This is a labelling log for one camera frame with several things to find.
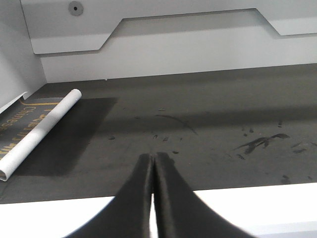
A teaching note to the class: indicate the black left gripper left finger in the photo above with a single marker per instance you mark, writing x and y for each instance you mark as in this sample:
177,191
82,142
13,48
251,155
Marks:
128,214

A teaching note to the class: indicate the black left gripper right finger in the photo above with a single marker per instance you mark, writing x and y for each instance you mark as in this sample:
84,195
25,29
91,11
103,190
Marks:
180,213

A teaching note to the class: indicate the black sheet with gold text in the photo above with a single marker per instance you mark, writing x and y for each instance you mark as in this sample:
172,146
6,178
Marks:
59,152

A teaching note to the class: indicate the white rolled paper tube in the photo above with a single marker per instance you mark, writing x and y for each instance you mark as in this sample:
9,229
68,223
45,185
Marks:
15,153

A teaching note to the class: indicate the white slotted back baffle panel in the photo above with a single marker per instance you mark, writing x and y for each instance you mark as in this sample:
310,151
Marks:
71,26

